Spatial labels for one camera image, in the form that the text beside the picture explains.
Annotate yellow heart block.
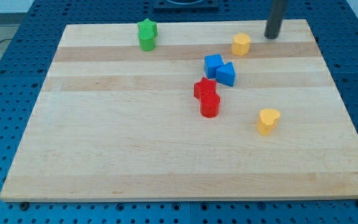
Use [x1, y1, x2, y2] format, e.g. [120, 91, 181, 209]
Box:
[257, 108, 281, 136]

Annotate red star block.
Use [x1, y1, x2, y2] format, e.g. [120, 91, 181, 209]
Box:
[193, 77, 217, 99]

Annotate green cylinder block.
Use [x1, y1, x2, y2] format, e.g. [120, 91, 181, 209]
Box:
[138, 29, 155, 51]

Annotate wooden board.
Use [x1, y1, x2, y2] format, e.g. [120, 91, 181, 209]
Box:
[0, 19, 358, 202]

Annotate blue triangle block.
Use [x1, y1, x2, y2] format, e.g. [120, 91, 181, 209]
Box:
[215, 62, 236, 87]

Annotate green star block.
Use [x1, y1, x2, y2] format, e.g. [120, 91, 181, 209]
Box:
[137, 18, 158, 37]

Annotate blue cube block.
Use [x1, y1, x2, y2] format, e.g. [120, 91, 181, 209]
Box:
[204, 54, 224, 79]

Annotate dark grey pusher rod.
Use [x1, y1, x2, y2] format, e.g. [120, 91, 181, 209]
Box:
[264, 0, 288, 40]

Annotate red cylinder block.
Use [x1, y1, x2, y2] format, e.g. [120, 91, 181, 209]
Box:
[199, 91, 220, 118]

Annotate yellow hexagon block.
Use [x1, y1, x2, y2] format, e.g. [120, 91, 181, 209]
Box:
[231, 33, 250, 56]

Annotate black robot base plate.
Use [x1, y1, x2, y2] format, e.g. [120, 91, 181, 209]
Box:
[152, 0, 219, 11]

